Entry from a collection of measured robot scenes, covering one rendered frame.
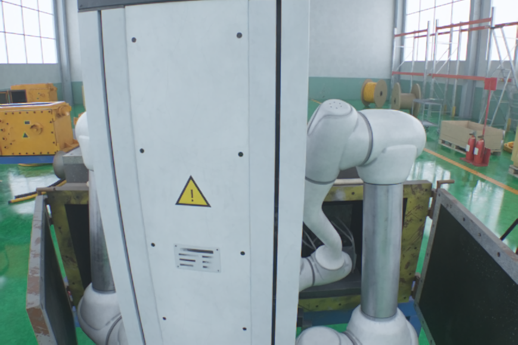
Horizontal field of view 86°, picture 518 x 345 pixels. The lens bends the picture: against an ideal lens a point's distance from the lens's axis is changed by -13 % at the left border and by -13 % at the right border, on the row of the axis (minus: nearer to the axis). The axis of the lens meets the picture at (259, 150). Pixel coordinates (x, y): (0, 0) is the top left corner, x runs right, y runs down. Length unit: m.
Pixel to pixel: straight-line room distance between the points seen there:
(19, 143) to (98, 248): 3.78
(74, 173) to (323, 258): 0.97
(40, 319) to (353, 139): 0.74
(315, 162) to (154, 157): 0.36
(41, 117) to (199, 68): 4.05
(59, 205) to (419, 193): 1.37
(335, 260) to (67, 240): 1.01
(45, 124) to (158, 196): 3.96
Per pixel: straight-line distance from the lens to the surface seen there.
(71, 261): 1.44
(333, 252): 1.06
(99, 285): 1.06
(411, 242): 1.41
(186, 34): 0.46
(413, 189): 1.30
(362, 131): 0.71
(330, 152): 0.69
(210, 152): 0.46
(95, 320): 1.09
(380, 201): 0.80
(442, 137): 8.12
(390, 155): 0.76
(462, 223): 1.15
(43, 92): 11.47
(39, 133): 4.49
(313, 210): 0.83
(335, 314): 1.55
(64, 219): 1.35
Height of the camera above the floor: 1.65
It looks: 15 degrees down
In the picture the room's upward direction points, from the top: straight up
